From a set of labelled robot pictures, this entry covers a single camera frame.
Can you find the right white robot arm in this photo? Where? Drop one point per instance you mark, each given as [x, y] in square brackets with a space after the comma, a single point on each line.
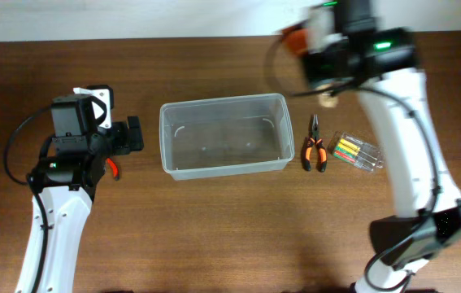
[427, 202]

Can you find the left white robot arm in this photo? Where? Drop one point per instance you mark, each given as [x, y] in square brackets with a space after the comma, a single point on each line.
[63, 183]

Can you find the clear screwdriver set case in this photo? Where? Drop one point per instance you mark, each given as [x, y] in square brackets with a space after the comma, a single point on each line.
[356, 152]

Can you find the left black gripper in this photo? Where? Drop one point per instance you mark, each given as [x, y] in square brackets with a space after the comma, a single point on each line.
[126, 143]

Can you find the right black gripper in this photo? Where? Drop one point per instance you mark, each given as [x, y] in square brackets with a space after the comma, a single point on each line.
[310, 78]

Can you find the orange black long-nose pliers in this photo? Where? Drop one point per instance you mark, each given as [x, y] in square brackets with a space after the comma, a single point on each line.
[314, 141]

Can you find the red handled cutter pliers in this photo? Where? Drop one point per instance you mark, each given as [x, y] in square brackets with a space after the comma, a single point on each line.
[114, 169]

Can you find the clear plastic container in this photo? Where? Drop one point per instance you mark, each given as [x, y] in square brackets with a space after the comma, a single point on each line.
[220, 137]

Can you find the orange scraper wooden handle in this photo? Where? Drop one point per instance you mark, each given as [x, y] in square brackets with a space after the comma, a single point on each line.
[295, 41]

